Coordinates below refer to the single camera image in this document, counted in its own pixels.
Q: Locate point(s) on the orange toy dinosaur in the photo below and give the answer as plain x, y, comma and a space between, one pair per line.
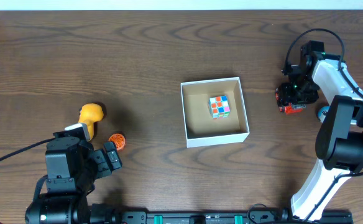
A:
90, 114

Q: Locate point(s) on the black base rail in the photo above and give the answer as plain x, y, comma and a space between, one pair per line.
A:
259, 214

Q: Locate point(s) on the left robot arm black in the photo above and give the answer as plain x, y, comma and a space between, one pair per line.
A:
58, 204

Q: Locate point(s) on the orange turbine wheel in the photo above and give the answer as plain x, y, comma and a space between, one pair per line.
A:
119, 140

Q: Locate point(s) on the colourful puzzle cube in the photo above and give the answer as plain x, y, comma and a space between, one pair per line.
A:
219, 107

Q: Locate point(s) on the red toy car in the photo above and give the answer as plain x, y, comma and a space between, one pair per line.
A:
289, 108

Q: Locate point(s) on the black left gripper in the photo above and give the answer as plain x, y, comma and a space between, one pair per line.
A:
99, 158

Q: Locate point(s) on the blue white ball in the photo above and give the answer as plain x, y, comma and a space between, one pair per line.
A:
322, 113

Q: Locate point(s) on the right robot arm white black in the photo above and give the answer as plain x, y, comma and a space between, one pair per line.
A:
339, 142

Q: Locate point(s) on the white cardboard box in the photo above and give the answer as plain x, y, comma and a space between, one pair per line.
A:
200, 128

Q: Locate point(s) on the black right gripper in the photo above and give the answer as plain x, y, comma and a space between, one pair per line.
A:
289, 101

